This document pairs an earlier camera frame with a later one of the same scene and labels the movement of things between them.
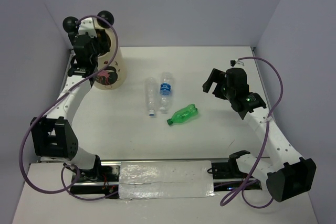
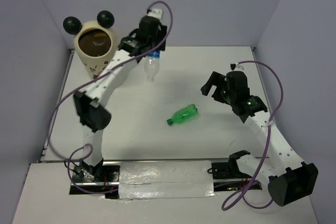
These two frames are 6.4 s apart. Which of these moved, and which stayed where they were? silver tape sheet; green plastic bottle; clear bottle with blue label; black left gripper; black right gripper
Moved: clear bottle with blue label; black left gripper
Stayed: silver tape sheet; green plastic bottle; black right gripper
